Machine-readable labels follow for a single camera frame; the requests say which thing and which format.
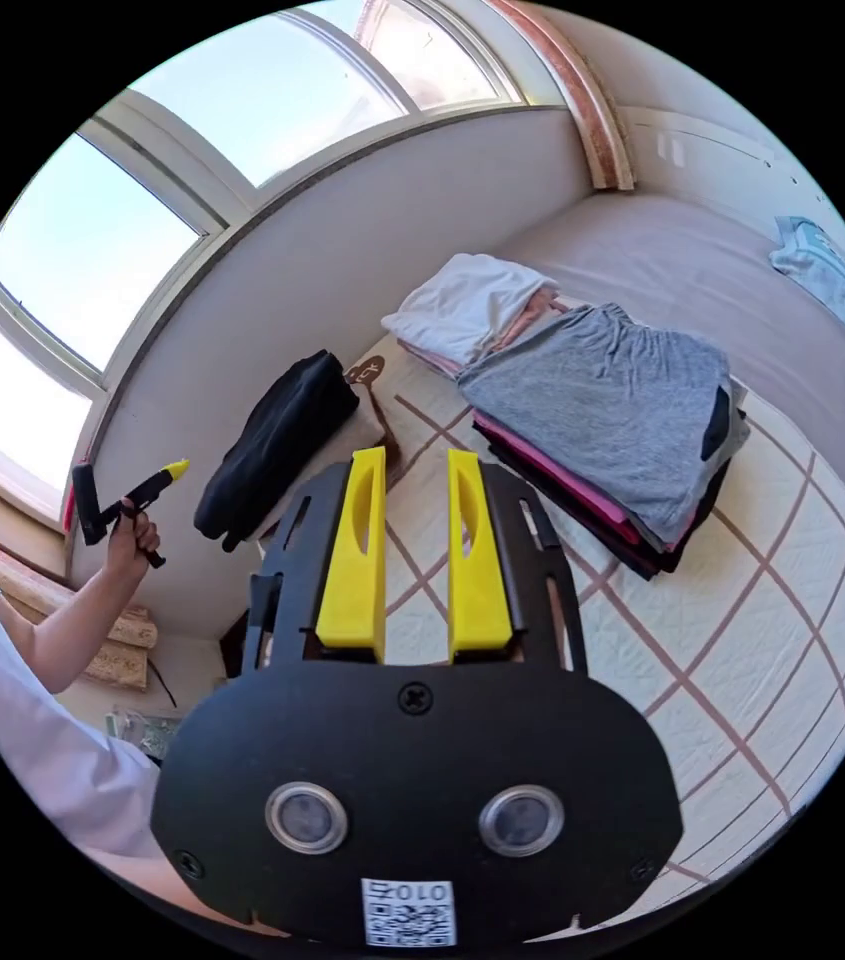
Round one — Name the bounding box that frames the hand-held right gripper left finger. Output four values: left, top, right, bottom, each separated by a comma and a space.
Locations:
315, 446, 388, 666

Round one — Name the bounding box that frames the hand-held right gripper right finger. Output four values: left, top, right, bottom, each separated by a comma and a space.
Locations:
447, 449, 515, 666

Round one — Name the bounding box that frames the person's left forearm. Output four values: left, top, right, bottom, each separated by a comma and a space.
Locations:
0, 558, 147, 696

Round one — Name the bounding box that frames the black long sleeve shirt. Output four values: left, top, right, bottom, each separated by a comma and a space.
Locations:
192, 349, 361, 554

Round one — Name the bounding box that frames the person's left hand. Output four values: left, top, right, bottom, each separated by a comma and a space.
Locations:
105, 514, 162, 580

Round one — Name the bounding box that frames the pile of clothes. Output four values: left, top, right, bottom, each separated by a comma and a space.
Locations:
381, 252, 752, 580

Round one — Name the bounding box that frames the window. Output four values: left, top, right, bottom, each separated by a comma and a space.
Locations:
0, 0, 543, 519

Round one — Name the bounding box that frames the bed with checked quilt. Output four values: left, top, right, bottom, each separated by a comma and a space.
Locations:
220, 191, 845, 890

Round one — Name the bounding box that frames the person's body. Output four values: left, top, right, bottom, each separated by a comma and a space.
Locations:
0, 506, 168, 871

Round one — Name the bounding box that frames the light blue garment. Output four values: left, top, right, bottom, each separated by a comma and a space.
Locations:
769, 215, 845, 361

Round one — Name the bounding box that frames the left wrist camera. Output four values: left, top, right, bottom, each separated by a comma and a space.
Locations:
71, 463, 110, 547

